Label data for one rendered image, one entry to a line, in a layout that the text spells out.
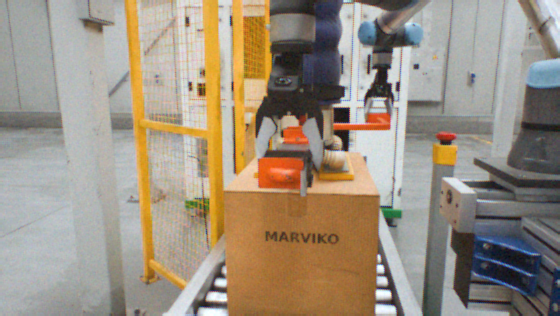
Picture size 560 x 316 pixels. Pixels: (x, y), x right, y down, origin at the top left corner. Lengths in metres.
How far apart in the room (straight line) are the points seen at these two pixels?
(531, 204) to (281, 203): 0.55
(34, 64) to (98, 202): 10.47
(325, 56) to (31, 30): 11.46
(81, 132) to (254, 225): 1.12
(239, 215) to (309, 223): 0.18
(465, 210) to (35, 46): 11.86
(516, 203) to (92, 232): 1.71
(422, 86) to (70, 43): 8.54
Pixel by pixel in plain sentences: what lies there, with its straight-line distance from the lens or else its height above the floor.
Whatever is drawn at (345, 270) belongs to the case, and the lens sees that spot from 1.06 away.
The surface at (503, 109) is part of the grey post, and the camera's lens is 3.99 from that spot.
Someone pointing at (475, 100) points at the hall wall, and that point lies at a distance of 10.36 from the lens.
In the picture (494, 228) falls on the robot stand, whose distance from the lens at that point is 0.96.
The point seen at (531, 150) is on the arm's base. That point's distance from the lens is 0.97.
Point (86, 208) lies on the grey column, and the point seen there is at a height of 0.65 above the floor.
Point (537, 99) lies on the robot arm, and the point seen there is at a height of 1.19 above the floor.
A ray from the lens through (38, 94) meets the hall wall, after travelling 12.30.
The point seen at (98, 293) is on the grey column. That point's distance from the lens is 2.16.
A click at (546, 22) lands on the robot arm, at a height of 1.36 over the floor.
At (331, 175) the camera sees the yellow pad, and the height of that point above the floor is 0.96.
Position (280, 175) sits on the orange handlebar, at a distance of 0.60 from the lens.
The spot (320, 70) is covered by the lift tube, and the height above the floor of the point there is 1.26.
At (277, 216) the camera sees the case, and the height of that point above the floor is 0.88.
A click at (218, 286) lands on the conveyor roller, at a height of 0.53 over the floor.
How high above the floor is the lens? 1.22
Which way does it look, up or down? 11 degrees down
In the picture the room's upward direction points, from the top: straight up
